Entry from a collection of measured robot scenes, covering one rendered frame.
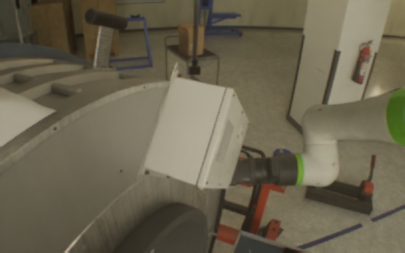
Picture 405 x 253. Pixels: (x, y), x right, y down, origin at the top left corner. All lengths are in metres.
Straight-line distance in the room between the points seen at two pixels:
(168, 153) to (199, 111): 0.09
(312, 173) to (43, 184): 0.64
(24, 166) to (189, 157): 0.28
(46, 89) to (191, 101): 0.25
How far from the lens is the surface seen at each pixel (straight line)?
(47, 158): 0.33
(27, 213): 0.34
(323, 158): 0.78
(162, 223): 0.59
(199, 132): 0.48
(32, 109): 0.34
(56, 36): 6.90
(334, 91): 3.50
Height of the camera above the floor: 2.01
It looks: 32 degrees down
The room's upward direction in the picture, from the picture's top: 3 degrees clockwise
